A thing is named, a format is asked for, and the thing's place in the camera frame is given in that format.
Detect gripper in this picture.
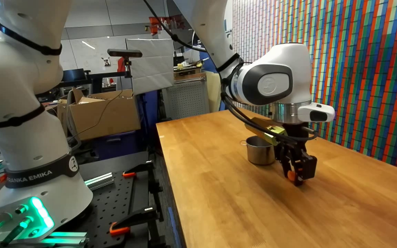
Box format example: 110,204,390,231
275,123,318,187

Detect small steel pot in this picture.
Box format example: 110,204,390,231
240,135,276,166

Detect white perforated cabinet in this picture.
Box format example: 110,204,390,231
162,77,210,121

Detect white reflector panel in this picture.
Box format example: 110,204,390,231
126,38,175,96

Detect blue storage bin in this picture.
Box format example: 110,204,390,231
93,130,144,161

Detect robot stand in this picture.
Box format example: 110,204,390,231
0,151,171,248

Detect cardboard box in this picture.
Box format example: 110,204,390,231
57,88,141,141

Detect aluminium extrusion bar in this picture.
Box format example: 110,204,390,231
84,172,115,191
37,231,89,246

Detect black clamp with orange handle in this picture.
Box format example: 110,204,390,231
109,206,160,237
122,161,155,178

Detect black cable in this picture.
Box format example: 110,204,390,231
67,76,130,142

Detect camera on mount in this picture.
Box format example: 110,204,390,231
107,49,143,79

